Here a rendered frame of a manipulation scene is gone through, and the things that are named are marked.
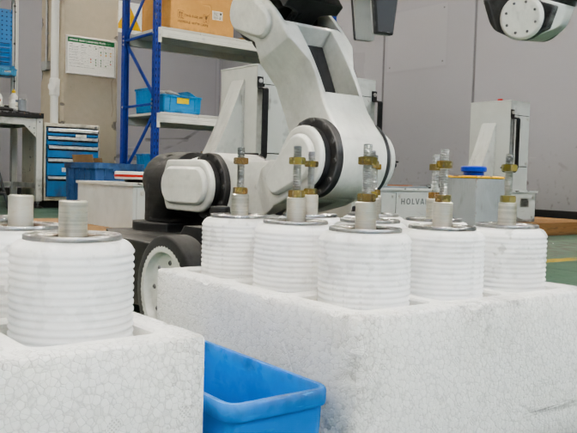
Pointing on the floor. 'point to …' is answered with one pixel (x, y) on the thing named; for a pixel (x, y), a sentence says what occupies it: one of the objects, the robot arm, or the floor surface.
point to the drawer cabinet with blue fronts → (57, 157)
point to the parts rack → (160, 38)
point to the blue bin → (257, 396)
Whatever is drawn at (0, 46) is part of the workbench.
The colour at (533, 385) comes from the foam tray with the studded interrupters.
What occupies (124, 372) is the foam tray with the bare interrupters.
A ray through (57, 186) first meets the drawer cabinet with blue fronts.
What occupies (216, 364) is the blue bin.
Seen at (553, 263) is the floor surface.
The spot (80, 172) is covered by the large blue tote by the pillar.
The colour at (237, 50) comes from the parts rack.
